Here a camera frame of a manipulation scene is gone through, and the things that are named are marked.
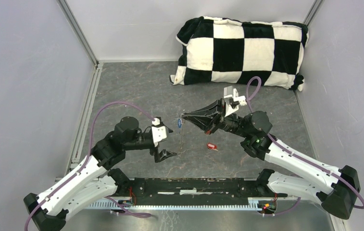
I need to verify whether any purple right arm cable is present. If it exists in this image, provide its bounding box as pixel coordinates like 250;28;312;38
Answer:
245;76;364;217

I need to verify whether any white toothed cable duct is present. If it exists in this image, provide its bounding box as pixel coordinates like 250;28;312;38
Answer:
86;199;262;211

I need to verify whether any red tag key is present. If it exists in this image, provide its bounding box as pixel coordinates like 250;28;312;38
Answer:
207;143;218;151

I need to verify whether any aluminium frame rail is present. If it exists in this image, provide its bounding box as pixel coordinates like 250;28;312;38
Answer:
50;178;339;201

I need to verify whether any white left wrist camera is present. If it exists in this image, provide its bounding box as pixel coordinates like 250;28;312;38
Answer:
151;117;168;147

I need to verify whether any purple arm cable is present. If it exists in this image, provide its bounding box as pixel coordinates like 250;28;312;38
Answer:
24;101;157;231
245;76;364;217

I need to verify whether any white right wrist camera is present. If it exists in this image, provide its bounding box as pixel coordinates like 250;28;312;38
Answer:
223;86;247;116

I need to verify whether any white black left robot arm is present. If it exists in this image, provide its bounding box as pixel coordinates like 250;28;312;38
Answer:
24;116;176;231

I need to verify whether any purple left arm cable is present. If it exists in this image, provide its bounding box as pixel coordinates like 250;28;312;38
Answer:
24;101;157;231

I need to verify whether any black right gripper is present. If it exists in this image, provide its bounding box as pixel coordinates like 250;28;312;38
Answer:
182;98;250;138

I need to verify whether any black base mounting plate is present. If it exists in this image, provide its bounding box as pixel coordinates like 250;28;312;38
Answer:
113;178;287;206

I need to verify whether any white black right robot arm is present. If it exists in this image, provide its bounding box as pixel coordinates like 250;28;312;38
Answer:
181;99;361;219

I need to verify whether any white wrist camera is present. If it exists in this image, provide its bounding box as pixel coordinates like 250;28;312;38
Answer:
151;117;168;147
223;86;247;116

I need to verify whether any black white checkered pillow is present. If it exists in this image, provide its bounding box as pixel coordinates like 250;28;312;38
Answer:
170;16;309;91

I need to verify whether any silver metal key holder plate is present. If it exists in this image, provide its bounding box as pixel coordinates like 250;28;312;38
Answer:
179;119;186;167

